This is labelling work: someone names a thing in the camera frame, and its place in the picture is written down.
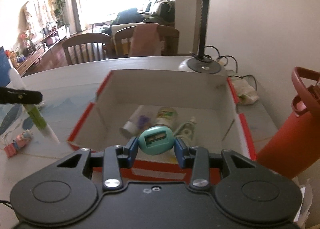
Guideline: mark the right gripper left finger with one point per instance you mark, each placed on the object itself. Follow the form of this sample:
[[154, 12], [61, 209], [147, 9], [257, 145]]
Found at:
[[115, 158]]

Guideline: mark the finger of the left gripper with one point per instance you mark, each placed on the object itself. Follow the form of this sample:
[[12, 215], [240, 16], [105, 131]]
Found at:
[[18, 96]]

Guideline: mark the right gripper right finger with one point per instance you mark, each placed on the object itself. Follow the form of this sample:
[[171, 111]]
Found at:
[[194, 158]]

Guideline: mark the green white glue tube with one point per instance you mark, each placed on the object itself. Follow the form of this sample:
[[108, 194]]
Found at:
[[32, 109]]

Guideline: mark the teal pencil sharpener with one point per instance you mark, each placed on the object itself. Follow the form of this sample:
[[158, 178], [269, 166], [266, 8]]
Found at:
[[156, 140]]

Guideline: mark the pink blue toy figurine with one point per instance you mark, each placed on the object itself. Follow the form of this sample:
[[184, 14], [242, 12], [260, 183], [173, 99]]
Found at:
[[18, 143]]

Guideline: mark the green lid plastic jar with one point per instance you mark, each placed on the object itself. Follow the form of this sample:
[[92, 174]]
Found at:
[[166, 116]]

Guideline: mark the red white cardboard box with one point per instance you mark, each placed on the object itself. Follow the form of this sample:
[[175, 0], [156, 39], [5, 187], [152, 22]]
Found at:
[[131, 101]]

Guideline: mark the white purple tube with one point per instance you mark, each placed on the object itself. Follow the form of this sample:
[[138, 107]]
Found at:
[[138, 122]]

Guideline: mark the patterned table mat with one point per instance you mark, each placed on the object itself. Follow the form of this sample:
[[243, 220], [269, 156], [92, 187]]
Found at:
[[61, 109]]

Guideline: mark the wooden tv cabinet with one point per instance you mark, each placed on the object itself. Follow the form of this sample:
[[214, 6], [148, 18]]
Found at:
[[35, 52]]

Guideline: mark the crumpled white cloth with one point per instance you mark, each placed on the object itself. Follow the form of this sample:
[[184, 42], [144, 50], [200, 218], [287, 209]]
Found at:
[[247, 95]]

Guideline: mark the wooden dining chair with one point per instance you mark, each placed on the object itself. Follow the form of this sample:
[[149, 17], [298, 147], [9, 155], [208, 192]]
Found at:
[[87, 47]]

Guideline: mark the red plastic jug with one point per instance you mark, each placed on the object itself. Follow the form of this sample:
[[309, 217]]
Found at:
[[295, 147]]

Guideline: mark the wooden chair with pink cloth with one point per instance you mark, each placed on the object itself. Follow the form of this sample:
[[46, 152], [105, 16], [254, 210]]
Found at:
[[146, 39]]

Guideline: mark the sofa with clothes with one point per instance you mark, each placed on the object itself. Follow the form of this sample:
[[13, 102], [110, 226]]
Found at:
[[157, 11]]

